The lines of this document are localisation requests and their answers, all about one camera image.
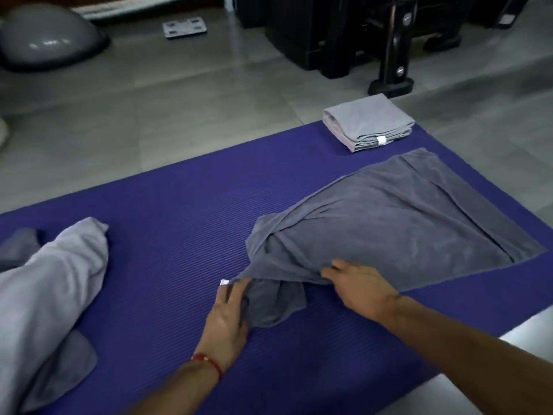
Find person's right forearm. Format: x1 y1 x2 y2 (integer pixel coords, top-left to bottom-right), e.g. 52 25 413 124
384 296 553 415

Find white wall pipe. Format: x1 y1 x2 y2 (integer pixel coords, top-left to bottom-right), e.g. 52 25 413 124
71 0 225 22

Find white bathroom scale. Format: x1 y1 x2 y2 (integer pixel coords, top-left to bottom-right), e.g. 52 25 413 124
162 17 208 39

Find pile of dark grey towels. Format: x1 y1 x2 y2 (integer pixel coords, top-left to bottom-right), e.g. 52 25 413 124
0 228 99 413

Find grey balance dome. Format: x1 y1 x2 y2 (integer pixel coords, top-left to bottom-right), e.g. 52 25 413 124
0 3 111 73

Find black weight stack machine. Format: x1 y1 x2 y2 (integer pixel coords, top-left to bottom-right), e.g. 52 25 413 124
235 0 532 99

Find dark grey printed towel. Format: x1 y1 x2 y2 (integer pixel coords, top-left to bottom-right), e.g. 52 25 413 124
231 147 547 329

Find person's left hand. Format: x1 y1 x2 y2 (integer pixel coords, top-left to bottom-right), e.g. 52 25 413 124
192 278 251 376

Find red string bracelet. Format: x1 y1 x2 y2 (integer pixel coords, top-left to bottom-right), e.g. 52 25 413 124
191 353 224 381

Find purple ribbed mat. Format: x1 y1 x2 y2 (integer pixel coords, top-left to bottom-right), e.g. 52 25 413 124
0 120 553 415

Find person's right hand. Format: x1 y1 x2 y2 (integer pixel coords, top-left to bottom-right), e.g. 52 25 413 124
320 259 400 325

